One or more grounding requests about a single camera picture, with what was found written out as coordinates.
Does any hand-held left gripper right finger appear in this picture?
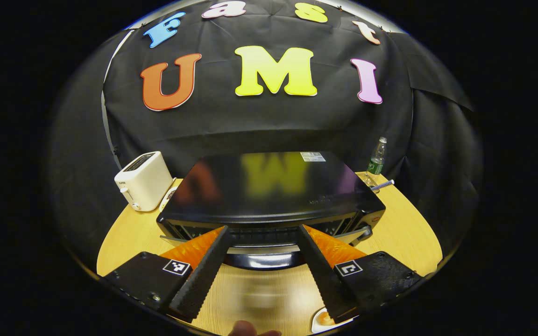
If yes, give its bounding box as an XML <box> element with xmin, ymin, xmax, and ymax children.
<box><xmin>297</xmin><ymin>224</ymin><xmax>423</xmax><ymax>323</ymax></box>

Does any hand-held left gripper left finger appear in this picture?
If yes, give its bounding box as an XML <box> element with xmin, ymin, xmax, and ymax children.
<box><xmin>103</xmin><ymin>226</ymin><xmax>230</xmax><ymax>323</ymax></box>

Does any black electric oven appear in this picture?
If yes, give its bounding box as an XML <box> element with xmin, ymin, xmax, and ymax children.
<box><xmin>156</xmin><ymin>151</ymin><xmax>386</xmax><ymax>271</ymax></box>

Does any white square plate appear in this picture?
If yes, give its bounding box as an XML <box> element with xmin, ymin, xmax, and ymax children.
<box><xmin>311</xmin><ymin>307</ymin><xmax>358</xmax><ymax>334</ymax></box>

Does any white toaster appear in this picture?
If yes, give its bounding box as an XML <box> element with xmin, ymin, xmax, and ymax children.
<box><xmin>114</xmin><ymin>151</ymin><xmax>174</xmax><ymax>212</ymax></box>

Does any clear plastic bottle green label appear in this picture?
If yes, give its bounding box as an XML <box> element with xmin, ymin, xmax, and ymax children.
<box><xmin>365</xmin><ymin>137</ymin><xmax>388</xmax><ymax>187</ymax></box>

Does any black backdrop cloth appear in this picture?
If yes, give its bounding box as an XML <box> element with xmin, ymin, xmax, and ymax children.
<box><xmin>47</xmin><ymin>0</ymin><xmax>484</xmax><ymax>262</ymax></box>

